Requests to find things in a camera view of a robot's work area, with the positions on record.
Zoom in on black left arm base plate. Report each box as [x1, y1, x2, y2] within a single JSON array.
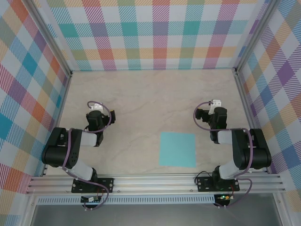
[[71, 178, 115, 194]]

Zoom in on grey metal panel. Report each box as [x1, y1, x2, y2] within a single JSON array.
[[30, 203, 283, 226]]

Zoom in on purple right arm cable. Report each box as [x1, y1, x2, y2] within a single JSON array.
[[193, 101, 253, 209]]

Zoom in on aluminium mounting rail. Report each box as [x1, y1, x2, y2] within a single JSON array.
[[25, 173, 286, 195]]

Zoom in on small black circuit board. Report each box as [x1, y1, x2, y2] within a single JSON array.
[[80, 195, 101, 203]]

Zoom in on aluminium frame leg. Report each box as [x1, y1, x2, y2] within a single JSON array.
[[22, 195, 38, 226], [272, 193, 291, 226]]

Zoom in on aluminium side rail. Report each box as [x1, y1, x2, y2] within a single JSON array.
[[40, 72, 73, 177], [234, 68, 270, 175]]

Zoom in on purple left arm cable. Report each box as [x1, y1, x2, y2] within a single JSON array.
[[62, 101, 112, 210]]

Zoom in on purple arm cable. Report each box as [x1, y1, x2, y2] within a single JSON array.
[[62, 101, 112, 210], [193, 101, 253, 209]]

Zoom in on thin black base wire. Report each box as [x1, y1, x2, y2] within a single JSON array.
[[194, 171, 214, 186]]

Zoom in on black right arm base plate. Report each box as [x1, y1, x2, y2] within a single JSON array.
[[196, 176, 240, 193]]

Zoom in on aluminium frame post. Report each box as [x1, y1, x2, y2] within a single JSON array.
[[26, 0, 73, 78], [234, 0, 279, 74]]

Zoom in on slotted grey cable duct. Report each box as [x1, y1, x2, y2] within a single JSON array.
[[36, 196, 216, 205]]

